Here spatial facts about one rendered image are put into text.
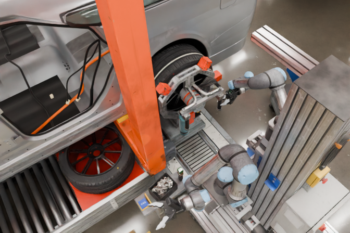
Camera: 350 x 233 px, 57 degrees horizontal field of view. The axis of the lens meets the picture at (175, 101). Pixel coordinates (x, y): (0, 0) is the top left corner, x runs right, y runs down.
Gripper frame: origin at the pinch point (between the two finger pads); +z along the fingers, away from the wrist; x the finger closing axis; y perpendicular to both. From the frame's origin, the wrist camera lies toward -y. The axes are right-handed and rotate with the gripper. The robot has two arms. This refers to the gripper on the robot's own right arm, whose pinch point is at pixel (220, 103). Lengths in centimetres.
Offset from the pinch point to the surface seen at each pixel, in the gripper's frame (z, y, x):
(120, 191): 105, -44, 0
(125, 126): 74, -15, -37
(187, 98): 22.2, 6.7, -16.3
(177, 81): 28.2, 28.9, -21.0
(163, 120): 31, -61, -48
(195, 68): 9.0, 28.8, -23.8
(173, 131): 30, -61, -31
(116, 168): 98, -33, -15
